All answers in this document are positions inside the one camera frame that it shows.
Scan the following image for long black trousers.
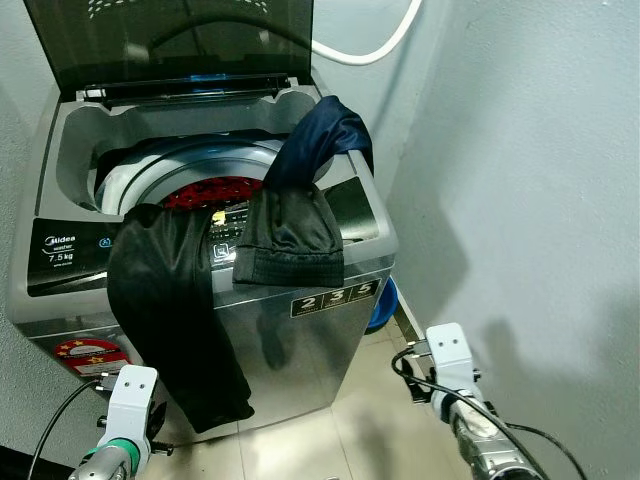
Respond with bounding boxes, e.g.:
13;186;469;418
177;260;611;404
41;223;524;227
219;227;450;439
105;203;256;434

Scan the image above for black shorts with ribbed waistband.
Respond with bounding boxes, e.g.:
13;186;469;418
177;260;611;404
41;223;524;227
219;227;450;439
232;185;346;289

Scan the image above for navy blue garment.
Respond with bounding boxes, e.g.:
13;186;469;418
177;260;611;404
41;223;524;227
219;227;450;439
265;95;376;191

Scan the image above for silver top-load washing machine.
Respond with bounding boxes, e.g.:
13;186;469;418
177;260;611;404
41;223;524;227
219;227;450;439
8;85;399;446

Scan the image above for red patterned garment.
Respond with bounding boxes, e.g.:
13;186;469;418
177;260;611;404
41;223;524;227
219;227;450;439
160;175;266;211

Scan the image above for blue plastic basin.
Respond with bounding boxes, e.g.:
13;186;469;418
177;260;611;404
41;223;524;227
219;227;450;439
365;275;399;334

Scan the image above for dark tinted washer lid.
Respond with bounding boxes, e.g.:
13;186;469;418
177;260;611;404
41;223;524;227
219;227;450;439
22;0;316;101

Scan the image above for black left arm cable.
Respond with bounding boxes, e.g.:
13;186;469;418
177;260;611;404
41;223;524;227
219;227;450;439
25;375;111;480

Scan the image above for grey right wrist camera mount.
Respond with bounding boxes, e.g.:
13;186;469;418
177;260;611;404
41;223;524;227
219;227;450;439
425;323;478;401

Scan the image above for white water hose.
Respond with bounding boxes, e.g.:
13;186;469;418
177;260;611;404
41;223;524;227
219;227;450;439
310;0;421;66

